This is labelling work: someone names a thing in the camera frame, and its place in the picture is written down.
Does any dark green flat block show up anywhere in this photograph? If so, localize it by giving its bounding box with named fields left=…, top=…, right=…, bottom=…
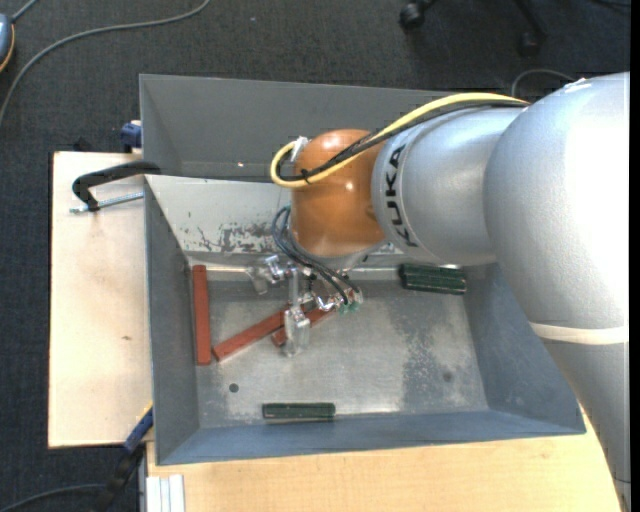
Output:
left=401, top=275, right=468, bottom=296
left=397, top=262, right=464, bottom=282
left=261, top=401, right=337, bottom=422

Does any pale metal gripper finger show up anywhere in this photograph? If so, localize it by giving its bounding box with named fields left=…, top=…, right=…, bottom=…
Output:
left=281, top=308, right=312, bottom=358
left=247, top=254, right=283, bottom=295

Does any pale wood board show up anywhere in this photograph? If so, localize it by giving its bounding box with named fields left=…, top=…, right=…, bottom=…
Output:
left=47, top=151, right=154, bottom=450

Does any grey metal bin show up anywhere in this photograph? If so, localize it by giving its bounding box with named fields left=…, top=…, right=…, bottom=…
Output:
left=138, top=73, right=587, bottom=466

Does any red-brown flat block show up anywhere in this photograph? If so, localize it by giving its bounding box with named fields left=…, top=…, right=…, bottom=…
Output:
left=211, top=309, right=287, bottom=363
left=191, top=264, right=212, bottom=367
left=270, top=306, right=332, bottom=348

